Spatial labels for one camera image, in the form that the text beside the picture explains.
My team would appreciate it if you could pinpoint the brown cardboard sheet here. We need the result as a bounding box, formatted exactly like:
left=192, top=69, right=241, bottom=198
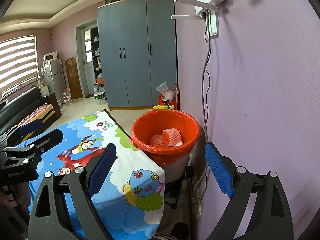
left=65, top=57, right=83, bottom=99

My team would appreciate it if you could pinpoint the clear water jug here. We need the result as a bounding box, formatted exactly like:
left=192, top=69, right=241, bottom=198
left=62, top=88, right=73, bottom=106

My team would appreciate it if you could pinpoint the black leather sofa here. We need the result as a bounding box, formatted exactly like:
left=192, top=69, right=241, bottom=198
left=1, top=88, right=61, bottom=139

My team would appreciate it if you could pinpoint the dark shelving unit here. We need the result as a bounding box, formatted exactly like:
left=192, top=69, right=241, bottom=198
left=91, top=26, right=104, bottom=86

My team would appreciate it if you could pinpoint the grey blue wardrobe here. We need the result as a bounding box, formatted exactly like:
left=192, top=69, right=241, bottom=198
left=98, top=0, right=178, bottom=109

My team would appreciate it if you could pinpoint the yellow snack package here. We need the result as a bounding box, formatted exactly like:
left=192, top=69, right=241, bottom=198
left=153, top=105, right=174, bottom=110

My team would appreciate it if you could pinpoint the pink foam net sleeve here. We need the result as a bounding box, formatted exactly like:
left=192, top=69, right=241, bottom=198
left=150, top=128, right=183, bottom=147

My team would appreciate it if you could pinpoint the striped window blind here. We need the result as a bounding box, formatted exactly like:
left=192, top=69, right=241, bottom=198
left=0, top=35, right=39, bottom=97

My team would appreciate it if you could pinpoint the red bag with plastic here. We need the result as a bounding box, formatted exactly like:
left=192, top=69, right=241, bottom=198
left=156, top=81, right=180, bottom=110

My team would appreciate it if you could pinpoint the cartoon printed blue tablecloth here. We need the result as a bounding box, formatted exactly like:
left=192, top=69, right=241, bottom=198
left=28, top=111, right=165, bottom=239

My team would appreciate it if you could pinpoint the striped sofa cushion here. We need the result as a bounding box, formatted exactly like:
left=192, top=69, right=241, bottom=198
left=18, top=103, right=55, bottom=127

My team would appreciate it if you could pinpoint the silver refrigerator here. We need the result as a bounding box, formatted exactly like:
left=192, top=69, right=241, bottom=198
left=42, top=59, right=66, bottom=103

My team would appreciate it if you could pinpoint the green label water jug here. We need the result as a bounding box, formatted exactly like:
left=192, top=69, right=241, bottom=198
left=93, top=83, right=106, bottom=105

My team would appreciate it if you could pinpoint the white wall router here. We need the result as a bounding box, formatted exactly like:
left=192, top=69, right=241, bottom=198
left=171, top=0, right=224, bottom=39

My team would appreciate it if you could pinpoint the grey door with windows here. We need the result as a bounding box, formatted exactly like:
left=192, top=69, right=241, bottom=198
left=81, top=23, right=97, bottom=95

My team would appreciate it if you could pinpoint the red lined trash bin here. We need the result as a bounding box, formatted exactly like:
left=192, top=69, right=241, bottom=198
left=131, top=109, right=201, bottom=183

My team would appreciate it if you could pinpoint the black router cable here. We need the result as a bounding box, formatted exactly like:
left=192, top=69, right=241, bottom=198
left=201, top=12, right=213, bottom=136

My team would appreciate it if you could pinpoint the white microwave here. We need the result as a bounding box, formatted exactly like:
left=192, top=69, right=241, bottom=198
left=43, top=51, right=58, bottom=63

